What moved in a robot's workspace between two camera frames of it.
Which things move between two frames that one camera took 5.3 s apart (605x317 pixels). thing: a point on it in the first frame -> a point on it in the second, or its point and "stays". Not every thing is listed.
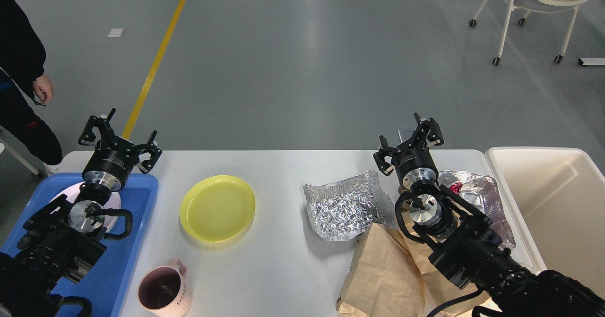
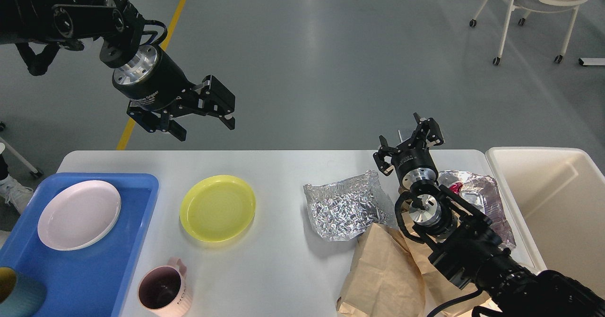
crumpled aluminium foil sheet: x=344 y=210 stays
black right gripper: x=411 y=158 stays
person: x=22 y=55 -> x=14 y=192
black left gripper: x=114 y=158 -> x=153 y=79
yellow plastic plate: x=218 y=209 stays
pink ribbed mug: x=164 y=290 stays
